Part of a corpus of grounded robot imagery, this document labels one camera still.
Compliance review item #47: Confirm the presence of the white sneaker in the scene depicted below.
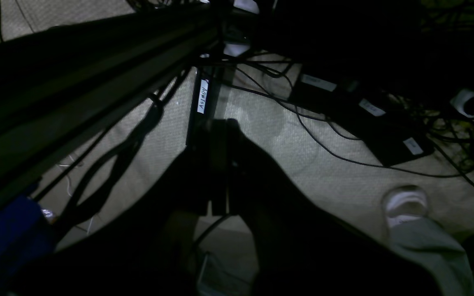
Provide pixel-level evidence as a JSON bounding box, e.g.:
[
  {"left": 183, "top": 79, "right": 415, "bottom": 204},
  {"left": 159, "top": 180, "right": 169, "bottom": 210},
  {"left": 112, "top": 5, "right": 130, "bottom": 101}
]
[{"left": 382, "top": 185, "right": 429, "bottom": 229}]

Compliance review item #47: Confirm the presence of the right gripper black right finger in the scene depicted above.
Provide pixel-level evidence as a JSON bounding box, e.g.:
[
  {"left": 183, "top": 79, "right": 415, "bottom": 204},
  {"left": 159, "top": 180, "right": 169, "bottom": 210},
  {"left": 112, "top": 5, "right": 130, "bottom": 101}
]
[{"left": 226, "top": 119, "right": 441, "bottom": 296}]

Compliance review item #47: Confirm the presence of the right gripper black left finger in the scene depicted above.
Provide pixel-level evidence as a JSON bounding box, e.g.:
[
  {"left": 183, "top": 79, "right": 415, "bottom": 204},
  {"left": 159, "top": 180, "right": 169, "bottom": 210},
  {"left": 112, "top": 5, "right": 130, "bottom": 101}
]
[{"left": 15, "top": 119, "right": 221, "bottom": 296}]

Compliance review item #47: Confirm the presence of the blue cloth piece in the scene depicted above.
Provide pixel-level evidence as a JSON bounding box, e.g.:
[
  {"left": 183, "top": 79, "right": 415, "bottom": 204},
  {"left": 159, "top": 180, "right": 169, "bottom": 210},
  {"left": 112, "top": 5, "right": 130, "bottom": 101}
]
[{"left": 0, "top": 195, "right": 56, "bottom": 296}]

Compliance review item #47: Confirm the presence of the black aluminium frame beam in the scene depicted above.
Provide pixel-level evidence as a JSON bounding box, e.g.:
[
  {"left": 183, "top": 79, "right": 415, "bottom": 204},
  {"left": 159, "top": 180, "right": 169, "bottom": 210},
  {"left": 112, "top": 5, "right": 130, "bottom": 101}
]
[{"left": 0, "top": 3, "right": 218, "bottom": 210}]

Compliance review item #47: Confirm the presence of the black labelled frame post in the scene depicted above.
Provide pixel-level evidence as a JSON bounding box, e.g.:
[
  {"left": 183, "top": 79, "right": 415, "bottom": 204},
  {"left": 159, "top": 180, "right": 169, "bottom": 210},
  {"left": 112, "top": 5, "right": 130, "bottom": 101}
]
[{"left": 186, "top": 66, "right": 225, "bottom": 146}]

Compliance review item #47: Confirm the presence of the black power brick with labels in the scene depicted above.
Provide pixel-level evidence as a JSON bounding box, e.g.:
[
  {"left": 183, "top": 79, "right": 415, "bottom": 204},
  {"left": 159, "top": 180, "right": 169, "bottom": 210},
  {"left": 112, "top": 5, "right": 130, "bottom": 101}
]
[{"left": 288, "top": 70, "right": 435, "bottom": 166}]

